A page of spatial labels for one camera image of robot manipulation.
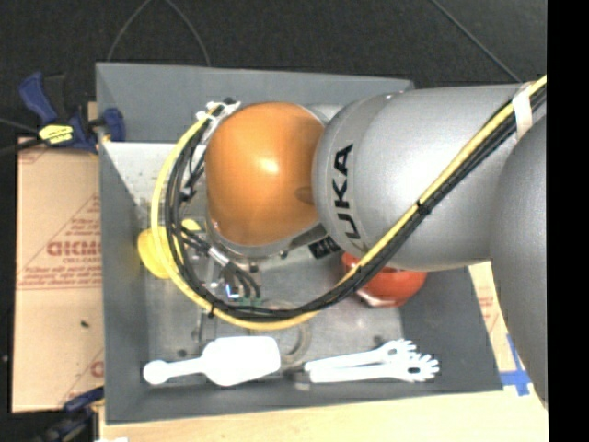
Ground white plastic scoop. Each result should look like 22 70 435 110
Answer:
142 335 283 388

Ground grey metal bin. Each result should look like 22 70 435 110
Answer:
95 61 504 425

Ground yellow round toy fruit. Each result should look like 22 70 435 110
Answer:
137 218 203 281

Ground brown cardboard board, red print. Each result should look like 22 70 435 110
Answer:
11 101 519 414

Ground white plastic tongs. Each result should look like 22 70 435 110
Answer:
303 338 441 384

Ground red-orange round thing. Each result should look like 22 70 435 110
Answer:
341 251 429 309

